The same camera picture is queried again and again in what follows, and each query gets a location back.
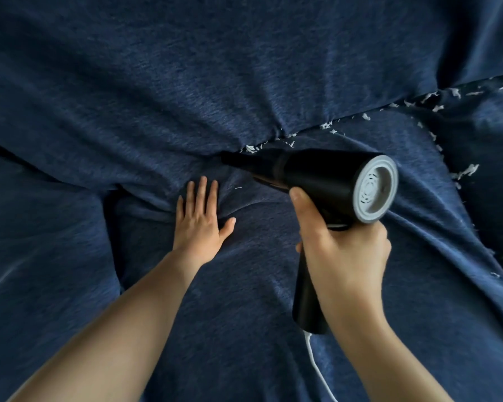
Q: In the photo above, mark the person's left thumb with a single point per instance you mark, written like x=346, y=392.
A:
x=228, y=227

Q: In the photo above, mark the person's left hand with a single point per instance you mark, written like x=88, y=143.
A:
x=197, y=230

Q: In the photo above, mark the person's left forearm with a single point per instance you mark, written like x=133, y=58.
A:
x=121, y=326

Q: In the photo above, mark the person's right hand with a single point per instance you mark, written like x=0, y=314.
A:
x=343, y=263

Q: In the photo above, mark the wide blue seat cushion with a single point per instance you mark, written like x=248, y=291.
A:
x=251, y=288

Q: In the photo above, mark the large blue back cushion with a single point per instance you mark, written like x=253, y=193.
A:
x=193, y=66

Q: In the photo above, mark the scattered white paper scraps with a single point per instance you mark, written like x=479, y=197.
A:
x=469, y=169

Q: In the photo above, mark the person's left little finger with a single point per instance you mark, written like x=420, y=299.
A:
x=180, y=209

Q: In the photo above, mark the person's right forearm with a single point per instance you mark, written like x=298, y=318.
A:
x=385, y=355

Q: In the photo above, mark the person's right thumb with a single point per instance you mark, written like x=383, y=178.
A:
x=307, y=211

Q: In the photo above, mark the person's left middle finger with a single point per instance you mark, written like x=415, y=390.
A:
x=201, y=195

